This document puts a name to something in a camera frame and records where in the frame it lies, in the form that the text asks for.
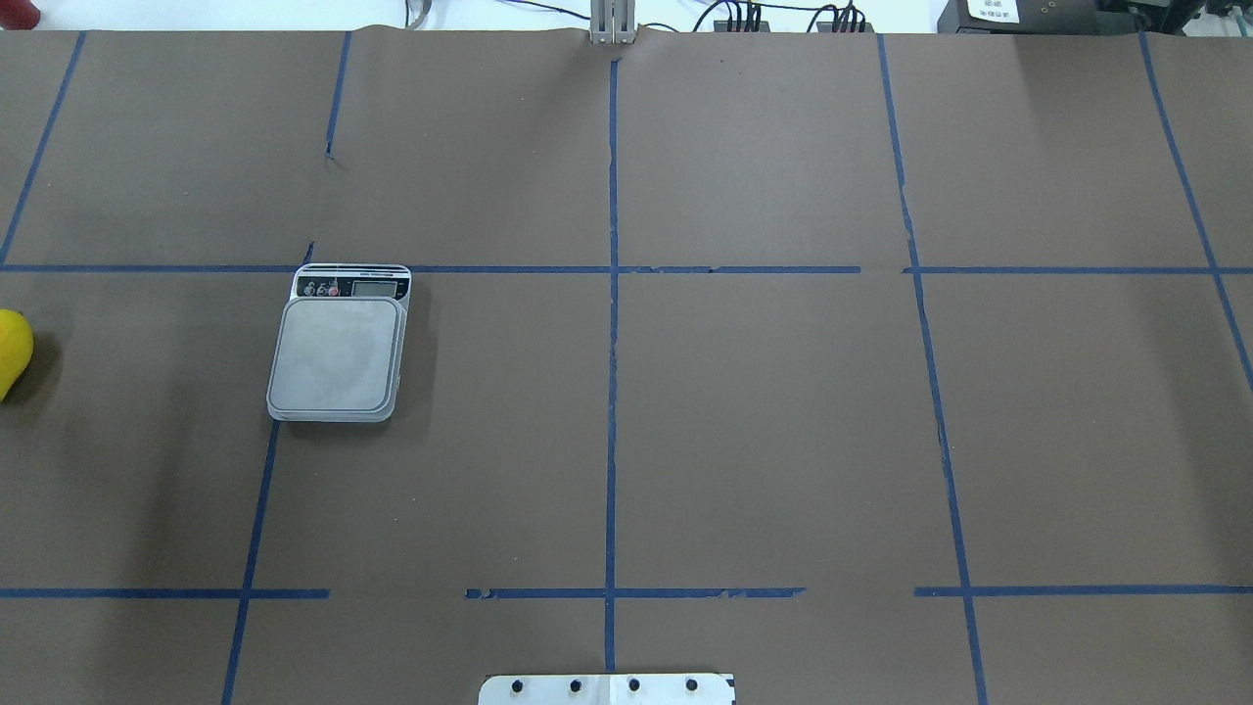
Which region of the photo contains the yellow mango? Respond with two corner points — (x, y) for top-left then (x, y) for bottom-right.
(0, 309), (34, 401)

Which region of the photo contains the silver digital kitchen scale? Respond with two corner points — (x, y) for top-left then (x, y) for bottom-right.
(264, 262), (412, 423)

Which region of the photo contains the black computer box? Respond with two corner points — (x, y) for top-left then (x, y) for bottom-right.
(936, 1), (1155, 35)

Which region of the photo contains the red cylinder bottle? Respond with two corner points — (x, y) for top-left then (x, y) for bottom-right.
(0, 0), (43, 31)

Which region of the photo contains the aluminium frame post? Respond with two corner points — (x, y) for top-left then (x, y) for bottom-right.
(589, 0), (638, 45)

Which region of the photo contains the white pedestal column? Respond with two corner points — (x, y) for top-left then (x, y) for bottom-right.
(477, 672), (737, 704)

